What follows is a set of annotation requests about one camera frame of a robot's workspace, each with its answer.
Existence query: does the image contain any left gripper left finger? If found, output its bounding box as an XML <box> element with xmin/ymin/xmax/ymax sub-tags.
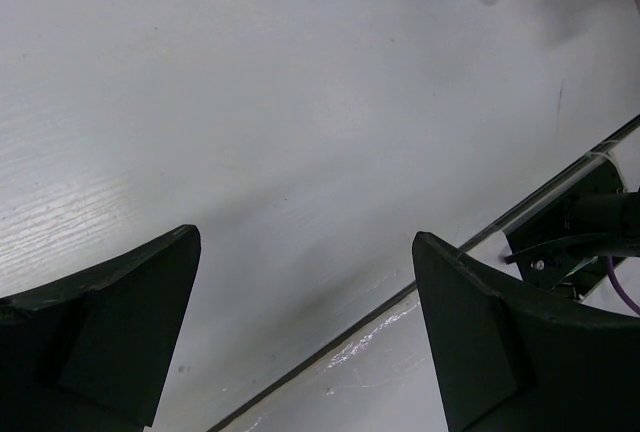
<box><xmin>1</xmin><ymin>225</ymin><xmax>201</xmax><ymax>431</ymax></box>

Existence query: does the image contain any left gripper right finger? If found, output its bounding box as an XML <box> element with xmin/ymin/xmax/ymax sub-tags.
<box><xmin>412</xmin><ymin>233</ymin><xmax>639</xmax><ymax>431</ymax></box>

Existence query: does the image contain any glossy white tape sheet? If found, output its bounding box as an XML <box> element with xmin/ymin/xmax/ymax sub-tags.
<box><xmin>209</xmin><ymin>231</ymin><xmax>511</xmax><ymax>432</ymax></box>

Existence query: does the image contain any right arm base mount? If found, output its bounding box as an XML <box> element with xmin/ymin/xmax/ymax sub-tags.
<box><xmin>504</xmin><ymin>157</ymin><xmax>639</xmax><ymax>301</ymax></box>

